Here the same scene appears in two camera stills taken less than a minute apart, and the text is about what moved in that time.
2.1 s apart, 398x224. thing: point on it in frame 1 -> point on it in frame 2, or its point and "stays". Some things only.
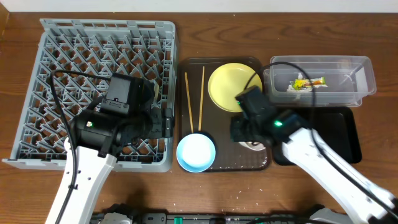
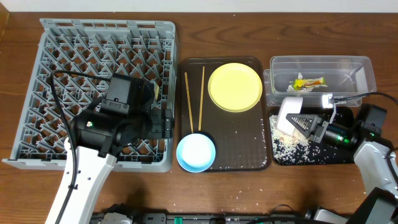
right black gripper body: (237, 131) -> (319, 128)
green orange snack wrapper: (303, 83) stays
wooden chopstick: (201, 99) stays
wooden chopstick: (189, 101) stays
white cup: (156, 89) stays
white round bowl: (252, 146) -> (289, 105)
